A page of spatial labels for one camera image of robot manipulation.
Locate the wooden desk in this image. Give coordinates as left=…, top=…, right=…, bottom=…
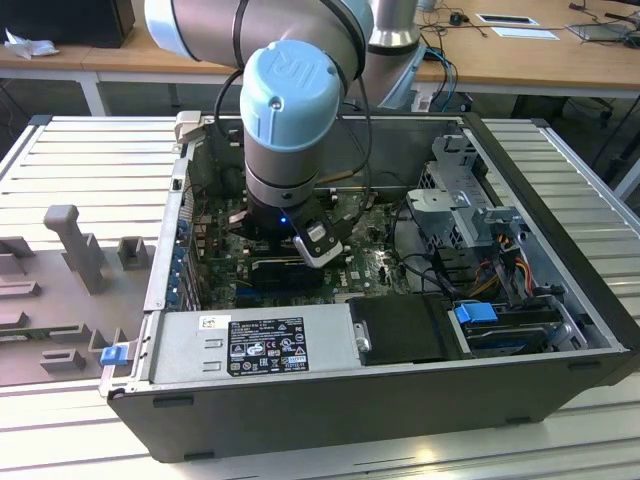
left=0, top=0, right=640, bottom=116

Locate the black plastic shroud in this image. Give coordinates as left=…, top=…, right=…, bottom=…
left=346, top=294, right=464, bottom=366

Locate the blue cable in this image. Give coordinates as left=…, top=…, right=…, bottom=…
left=424, top=44, right=459, bottom=112

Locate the silver power supply unit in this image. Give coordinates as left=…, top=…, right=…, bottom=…
left=149, top=307, right=361, bottom=386

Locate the grey parts rack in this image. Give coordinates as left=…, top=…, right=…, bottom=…
left=0, top=203, right=156, bottom=389

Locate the grey metal drive cage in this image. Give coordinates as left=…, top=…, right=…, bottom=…
left=404, top=132, right=531, bottom=251

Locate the grey case latch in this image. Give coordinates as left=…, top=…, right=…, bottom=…
left=173, top=110, right=206, bottom=146

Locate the coloured wire bundle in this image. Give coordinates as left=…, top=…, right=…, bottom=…
left=474, top=249, right=532, bottom=297

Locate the blue disk carrier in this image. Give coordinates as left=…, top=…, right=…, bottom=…
left=454, top=301, right=499, bottom=326

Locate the black box on desk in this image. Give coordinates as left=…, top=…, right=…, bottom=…
left=0, top=0, right=136, bottom=50

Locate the blue case latch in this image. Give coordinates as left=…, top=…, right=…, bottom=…
left=99, top=346, right=126, bottom=369

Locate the black graphics card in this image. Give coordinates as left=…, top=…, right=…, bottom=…
left=249, top=257, right=327, bottom=294

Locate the white paper sheet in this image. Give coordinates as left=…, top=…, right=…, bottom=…
left=491, top=25, right=561, bottom=42

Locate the crumpled white paper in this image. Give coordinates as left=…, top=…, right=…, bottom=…
left=3, top=27, right=60, bottom=60

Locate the black looped cable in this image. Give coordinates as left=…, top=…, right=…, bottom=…
left=391, top=198, right=454, bottom=297

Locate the green motherboard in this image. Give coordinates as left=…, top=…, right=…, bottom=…
left=192, top=189, right=436, bottom=311

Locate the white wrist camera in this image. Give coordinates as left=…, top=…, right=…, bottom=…
left=292, top=219, right=345, bottom=270

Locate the black open PC case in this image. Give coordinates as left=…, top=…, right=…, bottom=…
left=97, top=110, right=640, bottom=464

